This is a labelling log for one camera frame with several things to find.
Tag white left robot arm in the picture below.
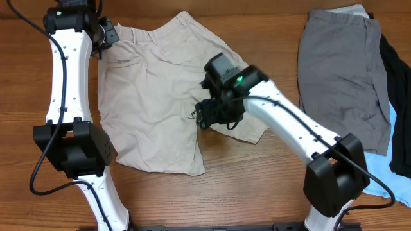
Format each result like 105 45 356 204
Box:
33 0 135 230

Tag grey shorts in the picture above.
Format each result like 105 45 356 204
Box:
297 10 391 155

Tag black garment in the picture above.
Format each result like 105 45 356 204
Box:
367 12 411 180

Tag light blue garment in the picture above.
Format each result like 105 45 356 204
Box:
364 104 411 207

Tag beige khaki shorts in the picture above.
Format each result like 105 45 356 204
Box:
97 10 270 177

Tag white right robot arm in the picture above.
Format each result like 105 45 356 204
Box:
195 53 370 230

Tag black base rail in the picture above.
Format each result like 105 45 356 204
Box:
76 221 363 231

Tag white speckled garment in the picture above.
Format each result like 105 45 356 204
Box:
328 4 370 19

